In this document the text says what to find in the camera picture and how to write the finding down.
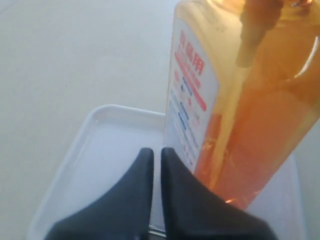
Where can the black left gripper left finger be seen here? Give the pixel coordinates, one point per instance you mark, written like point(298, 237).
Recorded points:
point(122, 213)

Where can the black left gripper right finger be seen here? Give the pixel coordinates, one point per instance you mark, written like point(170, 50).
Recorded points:
point(192, 212)

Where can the orange pump soap bottle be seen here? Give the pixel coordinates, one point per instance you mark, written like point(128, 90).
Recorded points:
point(243, 89)

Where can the white plastic tray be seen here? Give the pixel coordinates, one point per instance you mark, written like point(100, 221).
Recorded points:
point(106, 146)

